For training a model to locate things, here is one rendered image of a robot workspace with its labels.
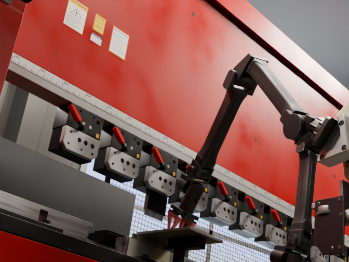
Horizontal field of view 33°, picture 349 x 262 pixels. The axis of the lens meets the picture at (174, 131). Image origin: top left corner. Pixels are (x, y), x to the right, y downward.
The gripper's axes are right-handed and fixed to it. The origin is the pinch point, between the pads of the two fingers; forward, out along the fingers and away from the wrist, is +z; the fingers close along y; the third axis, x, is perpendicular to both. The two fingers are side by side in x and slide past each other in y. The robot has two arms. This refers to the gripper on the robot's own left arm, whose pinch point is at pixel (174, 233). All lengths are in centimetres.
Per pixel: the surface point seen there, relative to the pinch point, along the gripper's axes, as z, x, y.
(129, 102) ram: -36, -26, 26
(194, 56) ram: -68, -44, -5
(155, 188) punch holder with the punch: -11.1, -13.2, 6.6
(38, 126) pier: -3, -197, -33
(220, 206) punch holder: -15.1, -15.6, -32.2
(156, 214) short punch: -1.9, -13.3, 0.2
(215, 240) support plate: -5.3, 15.8, -4.2
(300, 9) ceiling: -180, -179, -186
